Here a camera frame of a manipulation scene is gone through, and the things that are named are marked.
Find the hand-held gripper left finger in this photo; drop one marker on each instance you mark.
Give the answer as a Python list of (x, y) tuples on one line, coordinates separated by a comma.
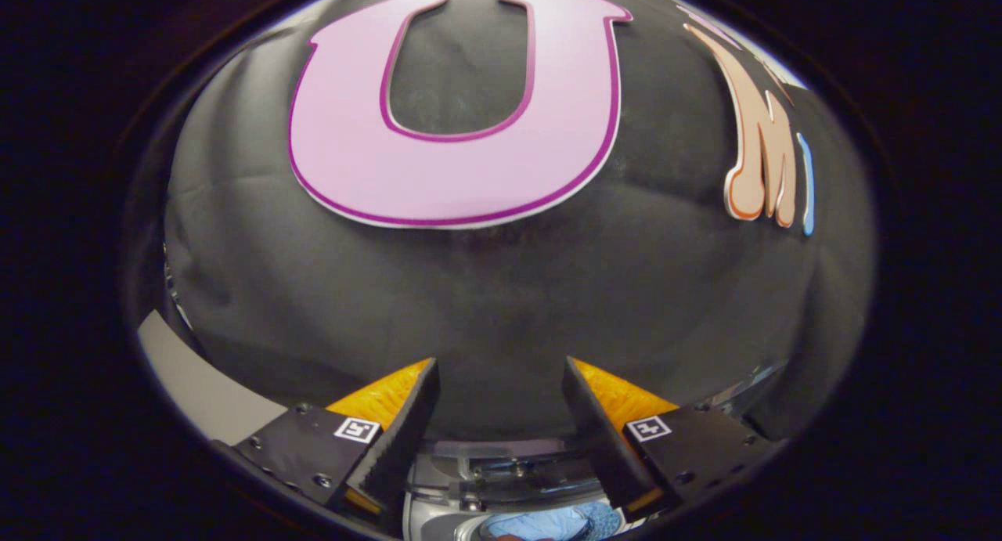
[(407, 431)]

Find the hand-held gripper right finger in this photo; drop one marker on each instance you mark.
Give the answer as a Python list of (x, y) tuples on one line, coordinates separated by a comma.
[(599, 435)]

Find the grey washing machine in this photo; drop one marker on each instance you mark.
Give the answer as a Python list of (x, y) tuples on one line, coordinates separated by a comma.
[(438, 494)]

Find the light blue shirt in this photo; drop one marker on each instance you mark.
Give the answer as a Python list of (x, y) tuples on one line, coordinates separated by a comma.
[(540, 524)]

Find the beige cabinet with dark sides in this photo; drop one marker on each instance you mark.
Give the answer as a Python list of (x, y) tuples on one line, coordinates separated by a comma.
[(203, 392)]

